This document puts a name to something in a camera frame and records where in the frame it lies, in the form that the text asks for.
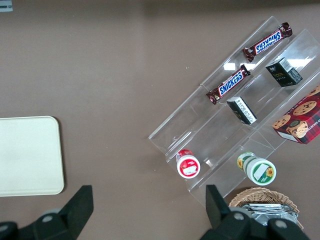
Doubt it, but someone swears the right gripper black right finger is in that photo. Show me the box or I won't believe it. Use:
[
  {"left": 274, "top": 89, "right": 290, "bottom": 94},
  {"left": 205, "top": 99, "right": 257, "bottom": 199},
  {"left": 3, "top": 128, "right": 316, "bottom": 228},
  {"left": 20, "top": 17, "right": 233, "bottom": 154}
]
[{"left": 199, "top": 184, "right": 252, "bottom": 240}]

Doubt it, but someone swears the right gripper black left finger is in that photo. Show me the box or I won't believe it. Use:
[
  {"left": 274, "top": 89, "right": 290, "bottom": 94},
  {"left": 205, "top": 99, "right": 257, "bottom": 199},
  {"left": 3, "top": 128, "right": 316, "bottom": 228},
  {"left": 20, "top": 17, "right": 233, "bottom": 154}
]
[{"left": 32, "top": 184, "right": 94, "bottom": 240}]

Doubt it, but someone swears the light wicker basket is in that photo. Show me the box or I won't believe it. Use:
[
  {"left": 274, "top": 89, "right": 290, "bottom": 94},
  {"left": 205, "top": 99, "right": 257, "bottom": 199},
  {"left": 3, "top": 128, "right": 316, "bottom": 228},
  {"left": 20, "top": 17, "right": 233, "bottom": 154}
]
[{"left": 228, "top": 187, "right": 305, "bottom": 231}]

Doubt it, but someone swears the cream plastic tray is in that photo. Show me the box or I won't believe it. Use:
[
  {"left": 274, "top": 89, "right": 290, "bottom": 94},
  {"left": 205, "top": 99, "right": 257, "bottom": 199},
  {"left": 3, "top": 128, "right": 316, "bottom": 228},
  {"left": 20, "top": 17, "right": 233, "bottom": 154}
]
[{"left": 0, "top": 115, "right": 65, "bottom": 198}]

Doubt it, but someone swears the silver foil packet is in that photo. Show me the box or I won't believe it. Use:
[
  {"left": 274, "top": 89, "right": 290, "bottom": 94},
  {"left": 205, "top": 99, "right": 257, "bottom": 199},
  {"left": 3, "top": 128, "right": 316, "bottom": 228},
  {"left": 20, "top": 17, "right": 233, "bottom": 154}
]
[{"left": 238, "top": 203, "right": 300, "bottom": 227}]

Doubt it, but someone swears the red lid white jar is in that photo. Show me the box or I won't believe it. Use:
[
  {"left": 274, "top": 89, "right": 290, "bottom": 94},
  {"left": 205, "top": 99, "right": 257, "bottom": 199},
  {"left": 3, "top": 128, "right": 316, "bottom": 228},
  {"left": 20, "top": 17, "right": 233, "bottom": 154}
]
[{"left": 174, "top": 148, "right": 201, "bottom": 179}]

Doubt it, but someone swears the green lid sunflower jar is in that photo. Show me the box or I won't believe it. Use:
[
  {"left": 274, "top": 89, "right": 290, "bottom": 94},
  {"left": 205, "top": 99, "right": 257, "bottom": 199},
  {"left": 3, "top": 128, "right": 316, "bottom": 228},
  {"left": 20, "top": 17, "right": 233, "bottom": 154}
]
[{"left": 236, "top": 151, "right": 277, "bottom": 186}]

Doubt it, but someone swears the clear acrylic stepped shelf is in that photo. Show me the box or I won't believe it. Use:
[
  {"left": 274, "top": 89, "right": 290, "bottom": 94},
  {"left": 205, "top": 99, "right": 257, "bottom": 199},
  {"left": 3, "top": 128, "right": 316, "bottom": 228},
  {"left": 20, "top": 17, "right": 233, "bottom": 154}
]
[{"left": 148, "top": 15, "right": 320, "bottom": 201}]

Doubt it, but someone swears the small black carton box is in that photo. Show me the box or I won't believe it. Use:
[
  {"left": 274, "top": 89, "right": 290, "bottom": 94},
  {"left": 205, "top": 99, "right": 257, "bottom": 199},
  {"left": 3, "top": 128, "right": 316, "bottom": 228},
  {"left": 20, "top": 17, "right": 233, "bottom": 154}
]
[
  {"left": 226, "top": 95, "right": 258, "bottom": 126},
  {"left": 265, "top": 57, "right": 304, "bottom": 88}
]

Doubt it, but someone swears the red plaid cookie box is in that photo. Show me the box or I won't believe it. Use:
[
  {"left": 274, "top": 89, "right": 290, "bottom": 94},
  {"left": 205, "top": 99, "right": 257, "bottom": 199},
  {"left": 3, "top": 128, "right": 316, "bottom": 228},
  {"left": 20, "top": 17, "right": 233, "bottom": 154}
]
[{"left": 271, "top": 84, "right": 320, "bottom": 145}]

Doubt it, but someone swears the Snickers chocolate bar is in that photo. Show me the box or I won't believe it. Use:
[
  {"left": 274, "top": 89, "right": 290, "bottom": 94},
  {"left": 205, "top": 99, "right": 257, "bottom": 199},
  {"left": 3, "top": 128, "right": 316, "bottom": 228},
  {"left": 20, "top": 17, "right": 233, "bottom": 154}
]
[
  {"left": 242, "top": 21, "right": 294, "bottom": 64},
  {"left": 205, "top": 64, "right": 251, "bottom": 106}
]

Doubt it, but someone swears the small grey white box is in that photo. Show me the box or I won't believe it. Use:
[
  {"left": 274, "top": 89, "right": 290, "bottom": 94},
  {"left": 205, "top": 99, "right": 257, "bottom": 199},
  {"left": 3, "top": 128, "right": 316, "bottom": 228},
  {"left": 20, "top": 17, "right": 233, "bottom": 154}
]
[{"left": 0, "top": 0, "right": 13, "bottom": 13}]

